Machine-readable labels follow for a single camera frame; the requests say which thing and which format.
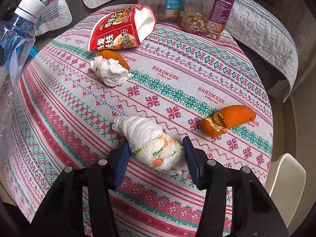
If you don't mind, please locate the tissue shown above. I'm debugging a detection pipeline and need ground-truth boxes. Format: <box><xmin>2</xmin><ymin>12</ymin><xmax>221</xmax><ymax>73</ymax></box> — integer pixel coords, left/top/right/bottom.
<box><xmin>112</xmin><ymin>116</ymin><xmax>187</xmax><ymax>175</ymax></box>
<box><xmin>89</xmin><ymin>56</ymin><xmax>133</xmax><ymax>87</ymax></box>

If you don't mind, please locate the orange peel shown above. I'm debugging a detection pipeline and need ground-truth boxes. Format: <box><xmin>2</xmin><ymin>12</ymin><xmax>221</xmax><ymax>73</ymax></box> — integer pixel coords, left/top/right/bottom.
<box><xmin>97</xmin><ymin>50</ymin><xmax>130</xmax><ymax>70</ymax></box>
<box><xmin>200</xmin><ymin>105</ymin><xmax>256</xmax><ymax>137</ymax></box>

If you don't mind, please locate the red instant noodle cup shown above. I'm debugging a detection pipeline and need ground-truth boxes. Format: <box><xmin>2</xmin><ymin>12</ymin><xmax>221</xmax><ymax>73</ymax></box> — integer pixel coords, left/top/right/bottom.
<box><xmin>88</xmin><ymin>5</ymin><xmax>156</xmax><ymax>51</ymax></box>

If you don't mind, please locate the clear plastic water bottle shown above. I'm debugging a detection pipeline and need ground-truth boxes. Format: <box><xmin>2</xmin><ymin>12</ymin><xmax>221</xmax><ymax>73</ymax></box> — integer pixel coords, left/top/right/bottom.
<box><xmin>1</xmin><ymin>0</ymin><xmax>45</xmax><ymax>162</ymax></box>

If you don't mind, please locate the white plastic trash bin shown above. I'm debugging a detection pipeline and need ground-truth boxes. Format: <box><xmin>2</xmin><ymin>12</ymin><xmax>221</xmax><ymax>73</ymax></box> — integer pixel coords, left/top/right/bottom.
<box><xmin>265</xmin><ymin>153</ymin><xmax>306</xmax><ymax>227</ymax></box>

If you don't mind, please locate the patterned handmade tablecloth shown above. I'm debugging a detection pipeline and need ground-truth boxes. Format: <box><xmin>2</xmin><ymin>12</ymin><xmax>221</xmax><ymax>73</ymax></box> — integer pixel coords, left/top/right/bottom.
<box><xmin>0</xmin><ymin>4</ymin><xmax>274</xmax><ymax>237</ymax></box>

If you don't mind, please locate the grey quilted ottoman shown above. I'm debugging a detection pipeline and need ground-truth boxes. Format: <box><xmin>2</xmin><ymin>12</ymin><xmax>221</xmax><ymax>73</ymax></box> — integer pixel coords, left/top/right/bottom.
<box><xmin>226</xmin><ymin>0</ymin><xmax>298</xmax><ymax>103</ymax></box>

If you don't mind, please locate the nut jar purple label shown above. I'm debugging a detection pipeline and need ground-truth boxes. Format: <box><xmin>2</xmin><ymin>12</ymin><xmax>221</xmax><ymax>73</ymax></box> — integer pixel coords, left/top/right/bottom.
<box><xmin>181</xmin><ymin>0</ymin><xmax>235</xmax><ymax>40</ymax></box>

